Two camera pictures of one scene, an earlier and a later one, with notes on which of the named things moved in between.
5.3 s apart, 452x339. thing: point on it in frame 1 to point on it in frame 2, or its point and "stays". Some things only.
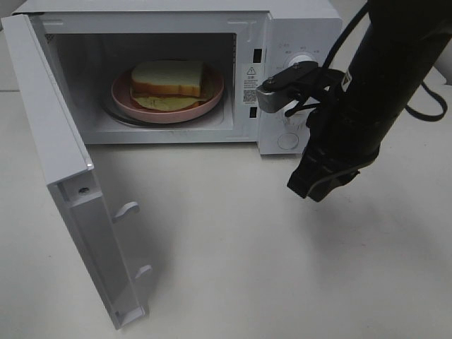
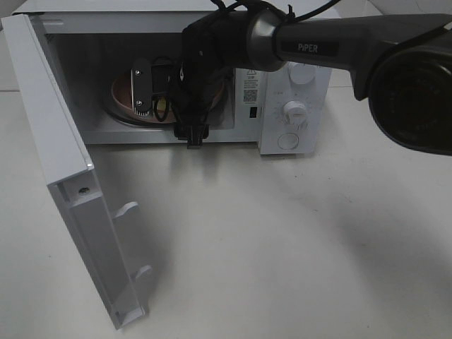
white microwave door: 63,145 stays
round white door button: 287,141 stays
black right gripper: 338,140 to 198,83
